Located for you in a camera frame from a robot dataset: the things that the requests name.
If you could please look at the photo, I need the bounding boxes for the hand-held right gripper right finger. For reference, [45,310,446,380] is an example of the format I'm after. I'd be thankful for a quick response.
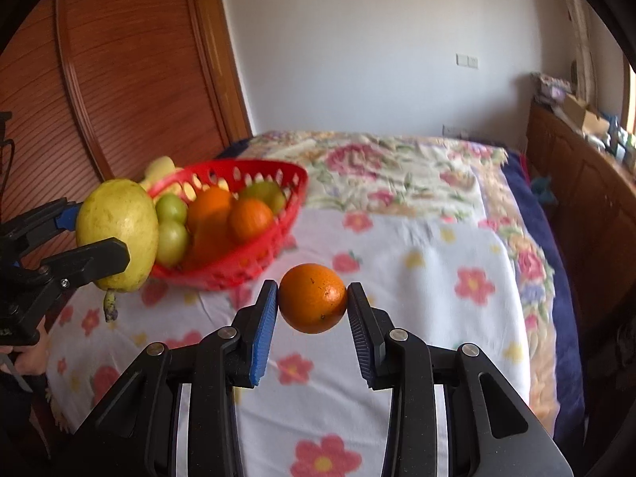
[346,282,574,477]

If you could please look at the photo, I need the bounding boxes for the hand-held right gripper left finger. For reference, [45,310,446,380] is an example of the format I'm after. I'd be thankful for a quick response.
[64,279,279,477]

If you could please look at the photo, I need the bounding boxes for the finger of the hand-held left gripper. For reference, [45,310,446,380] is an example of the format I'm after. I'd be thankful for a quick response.
[0,198,83,255]
[22,238,131,293]

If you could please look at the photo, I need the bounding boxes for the large yellow-green pear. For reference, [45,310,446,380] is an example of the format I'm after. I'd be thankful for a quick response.
[76,179,160,322]

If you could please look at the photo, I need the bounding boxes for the small smooth orange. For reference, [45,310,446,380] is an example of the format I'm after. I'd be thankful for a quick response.
[278,263,348,334]

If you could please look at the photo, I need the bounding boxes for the red plastic basket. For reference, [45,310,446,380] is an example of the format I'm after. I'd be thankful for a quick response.
[144,159,309,291]

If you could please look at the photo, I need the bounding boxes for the small green fruit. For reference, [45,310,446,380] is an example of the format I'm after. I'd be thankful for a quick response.
[156,221,190,266]
[155,194,188,223]

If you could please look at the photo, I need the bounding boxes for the bumpy mandarin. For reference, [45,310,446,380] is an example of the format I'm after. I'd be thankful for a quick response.
[229,198,275,244]

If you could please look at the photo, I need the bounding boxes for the person's left hand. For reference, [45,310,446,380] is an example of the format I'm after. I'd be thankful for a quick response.
[14,328,51,377]

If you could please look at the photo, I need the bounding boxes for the white strawberry printed cloth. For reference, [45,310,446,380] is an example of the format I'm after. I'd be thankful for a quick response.
[47,206,535,477]

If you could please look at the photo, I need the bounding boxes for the large orange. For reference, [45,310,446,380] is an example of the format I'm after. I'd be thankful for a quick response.
[186,229,234,268]
[187,187,235,232]

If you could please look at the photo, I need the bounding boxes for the wooden headboard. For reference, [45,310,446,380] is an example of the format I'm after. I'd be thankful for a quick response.
[0,0,254,271]

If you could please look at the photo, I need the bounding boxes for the floral blanket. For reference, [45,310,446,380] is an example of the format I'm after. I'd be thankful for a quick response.
[219,130,587,438]

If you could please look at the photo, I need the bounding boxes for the teal cloth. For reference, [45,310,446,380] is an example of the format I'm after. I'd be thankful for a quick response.
[531,176,557,204]

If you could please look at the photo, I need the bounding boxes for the wooden cabinet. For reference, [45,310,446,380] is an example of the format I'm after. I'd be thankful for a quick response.
[525,102,636,339]

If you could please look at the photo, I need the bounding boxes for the pile of packets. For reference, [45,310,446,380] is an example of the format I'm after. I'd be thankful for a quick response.
[531,72,572,107]

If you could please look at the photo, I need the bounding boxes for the cardboard box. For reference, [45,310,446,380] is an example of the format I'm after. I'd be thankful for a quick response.
[561,93,609,132]

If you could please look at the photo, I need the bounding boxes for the beige curtain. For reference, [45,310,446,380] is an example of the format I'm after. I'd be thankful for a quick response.
[566,0,597,95]

